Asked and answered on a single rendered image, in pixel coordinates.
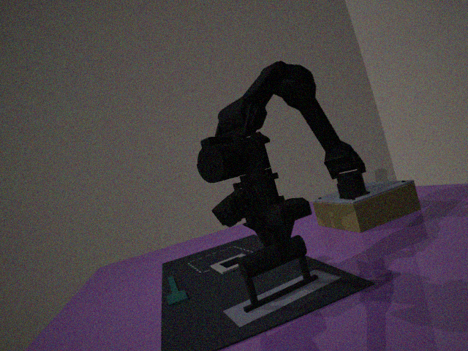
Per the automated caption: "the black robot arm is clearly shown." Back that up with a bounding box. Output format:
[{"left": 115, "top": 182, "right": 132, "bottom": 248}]
[{"left": 197, "top": 61, "right": 370, "bottom": 227}]

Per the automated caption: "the grey square tile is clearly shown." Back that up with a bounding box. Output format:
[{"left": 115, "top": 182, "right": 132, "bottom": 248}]
[{"left": 211, "top": 253, "right": 246, "bottom": 275}]

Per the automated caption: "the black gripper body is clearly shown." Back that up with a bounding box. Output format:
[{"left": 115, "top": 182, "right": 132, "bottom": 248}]
[{"left": 237, "top": 168, "right": 312, "bottom": 226}]

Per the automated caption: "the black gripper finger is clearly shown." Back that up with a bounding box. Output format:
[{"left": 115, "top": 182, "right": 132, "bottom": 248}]
[
  {"left": 260, "top": 221, "right": 295, "bottom": 261},
  {"left": 243, "top": 219, "right": 273, "bottom": 247}
]

